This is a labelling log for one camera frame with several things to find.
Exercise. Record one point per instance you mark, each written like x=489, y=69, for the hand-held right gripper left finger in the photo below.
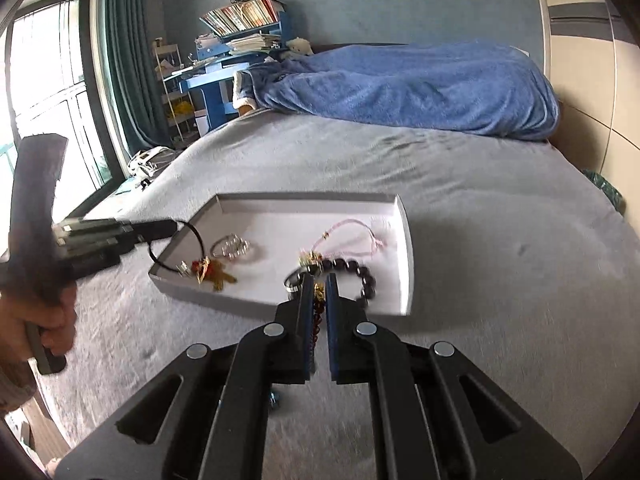
x=305, y=330

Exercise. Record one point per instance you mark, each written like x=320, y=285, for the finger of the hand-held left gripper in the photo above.
x=95, y=257
x=150, y=229

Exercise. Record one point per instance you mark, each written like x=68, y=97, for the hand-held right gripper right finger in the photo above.
x=332, y=330

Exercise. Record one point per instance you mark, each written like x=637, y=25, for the red bead gold hair ornament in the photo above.
x=217, y=272

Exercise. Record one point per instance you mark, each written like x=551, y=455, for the grey cardboard box tray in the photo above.
x=280, y=230

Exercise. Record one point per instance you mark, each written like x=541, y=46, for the person's left forearm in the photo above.
x=12, y=385

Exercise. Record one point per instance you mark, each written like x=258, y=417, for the person's left hand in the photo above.
x=52, y=327

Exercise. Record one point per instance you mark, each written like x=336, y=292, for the white helmet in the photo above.
x=147, y=160

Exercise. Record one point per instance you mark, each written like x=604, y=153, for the white shelf trolley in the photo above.
x=172, y=110

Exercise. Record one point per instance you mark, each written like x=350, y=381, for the window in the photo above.
x=55, y=60

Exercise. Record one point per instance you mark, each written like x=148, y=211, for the blue desk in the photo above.
x=215, y=95

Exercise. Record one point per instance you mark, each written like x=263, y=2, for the teal curtain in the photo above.
x=130, y=60

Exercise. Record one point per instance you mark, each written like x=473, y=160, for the stack of papers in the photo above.
x=252, y=44

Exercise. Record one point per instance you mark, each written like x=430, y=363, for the row of books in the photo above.
x=240, y=15

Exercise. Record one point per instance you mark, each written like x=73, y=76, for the white plush toy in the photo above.
x=299, y=46

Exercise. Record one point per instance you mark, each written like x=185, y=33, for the blue blanket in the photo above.
x=400, y=90

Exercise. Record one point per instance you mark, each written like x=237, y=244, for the green patterned bag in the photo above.
x=607, y=192

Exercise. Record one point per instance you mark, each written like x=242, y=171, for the beige wardrobe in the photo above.
x=585, y=85

